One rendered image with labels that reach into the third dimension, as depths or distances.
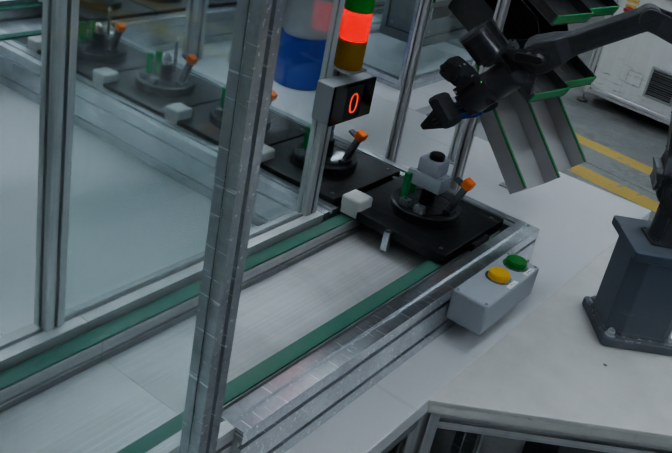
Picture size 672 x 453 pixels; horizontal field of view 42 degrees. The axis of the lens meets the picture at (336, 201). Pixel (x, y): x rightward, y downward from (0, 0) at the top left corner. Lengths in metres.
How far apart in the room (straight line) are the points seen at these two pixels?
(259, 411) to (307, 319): 0.30
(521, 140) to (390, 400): 0.77
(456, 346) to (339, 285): 0.23
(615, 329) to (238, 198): 1.03
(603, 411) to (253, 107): 0.94
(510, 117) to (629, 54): 4.08
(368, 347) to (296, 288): 0.23
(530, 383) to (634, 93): 4.59
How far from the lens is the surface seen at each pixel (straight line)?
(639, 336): 1.71
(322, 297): 1.48
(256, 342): 1.35
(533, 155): 1.95
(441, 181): 1.66
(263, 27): 0.75
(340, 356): 1.28
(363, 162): 1.87
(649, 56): 5.94
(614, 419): 1.52
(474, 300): 1.49
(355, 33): 1.47
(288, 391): 1.20
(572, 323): 1.73
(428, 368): 1.47
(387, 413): 1.36
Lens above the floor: 1.71
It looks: 26 degrees down
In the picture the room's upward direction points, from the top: 11 degrees clockwise
